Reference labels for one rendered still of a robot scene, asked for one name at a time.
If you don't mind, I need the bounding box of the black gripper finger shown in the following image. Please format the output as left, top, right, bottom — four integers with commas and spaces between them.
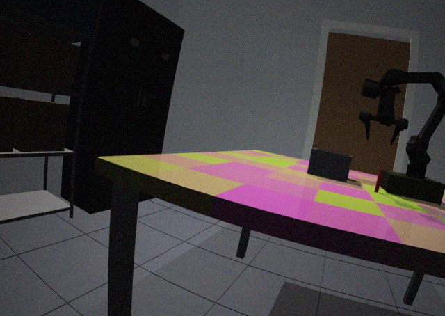
391, 125, 403, 145
362, 119, 371, 140

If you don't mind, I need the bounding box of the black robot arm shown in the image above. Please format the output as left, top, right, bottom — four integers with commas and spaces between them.
361, 68, 445, 180

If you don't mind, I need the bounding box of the red peg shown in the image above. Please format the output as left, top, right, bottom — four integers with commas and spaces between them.
374, 169, 383, 193

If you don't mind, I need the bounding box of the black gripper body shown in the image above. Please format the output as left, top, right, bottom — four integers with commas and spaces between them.
359, 100, 409, 129

